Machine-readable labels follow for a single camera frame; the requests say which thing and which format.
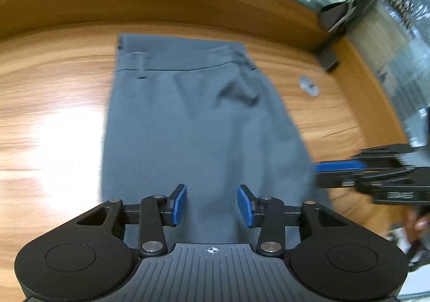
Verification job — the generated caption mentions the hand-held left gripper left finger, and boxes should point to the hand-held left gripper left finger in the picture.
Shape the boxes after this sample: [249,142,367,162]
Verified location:
[77,184,188,253]

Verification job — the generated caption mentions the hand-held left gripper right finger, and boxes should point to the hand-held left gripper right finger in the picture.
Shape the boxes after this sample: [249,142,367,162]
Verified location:
[237,184,350,253]

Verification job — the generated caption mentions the grey pants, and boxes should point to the grey pants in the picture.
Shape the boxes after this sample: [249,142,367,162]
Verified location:
[100,32,325,246]

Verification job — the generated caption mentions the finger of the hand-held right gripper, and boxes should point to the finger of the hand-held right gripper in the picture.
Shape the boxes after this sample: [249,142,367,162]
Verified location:
[349,143,419,164]
[314,160,417,189]

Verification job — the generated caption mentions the person's right hand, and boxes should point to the person's right hand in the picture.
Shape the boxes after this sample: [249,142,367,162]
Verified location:
[403,211,430,243]

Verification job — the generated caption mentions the dark spiral cord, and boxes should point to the dark spiral cord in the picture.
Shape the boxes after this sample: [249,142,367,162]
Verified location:
[379,0,414,28]

